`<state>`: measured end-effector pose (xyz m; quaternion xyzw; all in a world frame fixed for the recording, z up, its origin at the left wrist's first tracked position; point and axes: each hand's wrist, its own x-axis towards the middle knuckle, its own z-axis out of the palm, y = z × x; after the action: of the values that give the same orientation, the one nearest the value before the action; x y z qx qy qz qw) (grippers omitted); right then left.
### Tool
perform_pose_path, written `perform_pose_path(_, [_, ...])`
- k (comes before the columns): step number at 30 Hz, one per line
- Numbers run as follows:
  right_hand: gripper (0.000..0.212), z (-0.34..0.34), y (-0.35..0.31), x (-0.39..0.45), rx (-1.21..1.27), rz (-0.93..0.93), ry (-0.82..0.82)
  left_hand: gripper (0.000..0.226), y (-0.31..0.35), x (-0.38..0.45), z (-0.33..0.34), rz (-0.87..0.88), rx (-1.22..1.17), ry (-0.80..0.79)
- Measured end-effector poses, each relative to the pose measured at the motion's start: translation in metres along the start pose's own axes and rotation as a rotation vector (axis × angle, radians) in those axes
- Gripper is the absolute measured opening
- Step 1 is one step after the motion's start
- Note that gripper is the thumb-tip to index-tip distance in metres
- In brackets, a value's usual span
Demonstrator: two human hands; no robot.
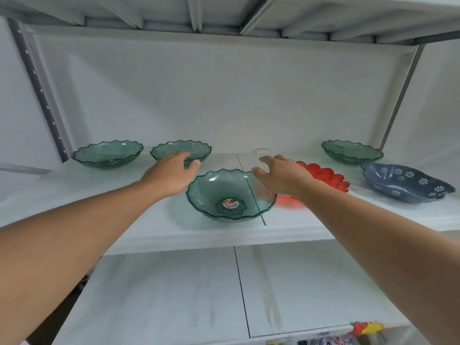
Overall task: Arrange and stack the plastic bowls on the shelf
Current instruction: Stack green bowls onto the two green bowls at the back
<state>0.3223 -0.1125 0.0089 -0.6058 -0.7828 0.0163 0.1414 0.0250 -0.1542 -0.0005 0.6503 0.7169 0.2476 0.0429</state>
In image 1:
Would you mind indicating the person's left hand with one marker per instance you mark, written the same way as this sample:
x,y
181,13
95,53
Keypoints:
x,y
169,176

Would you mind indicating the large green bowl red sticker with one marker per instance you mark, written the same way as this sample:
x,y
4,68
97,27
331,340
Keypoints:
x,y
222,197

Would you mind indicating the grey perforated shelf post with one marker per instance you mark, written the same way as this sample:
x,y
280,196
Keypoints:
x,y
402,96
39,93

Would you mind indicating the red scalloped plastic bowl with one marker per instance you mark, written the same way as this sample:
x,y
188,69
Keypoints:
x,y
329,177

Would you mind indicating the person's right forearm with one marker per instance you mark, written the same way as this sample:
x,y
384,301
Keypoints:
x,y
388,247

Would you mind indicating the pile of colourful small goods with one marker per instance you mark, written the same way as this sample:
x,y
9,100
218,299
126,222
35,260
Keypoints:
x,y
359,332

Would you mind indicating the person's left forearm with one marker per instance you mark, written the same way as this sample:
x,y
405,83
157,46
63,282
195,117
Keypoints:
x,y
72,240

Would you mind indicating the green scalloped glass bowl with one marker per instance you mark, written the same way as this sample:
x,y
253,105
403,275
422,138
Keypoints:
x,y
201,150
107,156
352,153

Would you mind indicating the person's right hand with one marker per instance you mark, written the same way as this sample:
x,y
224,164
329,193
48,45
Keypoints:
x,y
285,177

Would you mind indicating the person's right thumb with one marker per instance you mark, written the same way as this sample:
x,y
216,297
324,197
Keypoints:
x,y
258,173

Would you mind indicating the person's left thumb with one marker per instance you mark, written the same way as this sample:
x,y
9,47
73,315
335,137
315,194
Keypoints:
x,y
193,166

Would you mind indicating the blue floral ceramic dish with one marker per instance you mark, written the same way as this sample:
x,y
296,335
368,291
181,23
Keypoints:
x,y
406,185

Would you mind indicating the white shelf board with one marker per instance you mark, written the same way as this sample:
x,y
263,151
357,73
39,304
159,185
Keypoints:
x,y
158,226
230,10
161,301

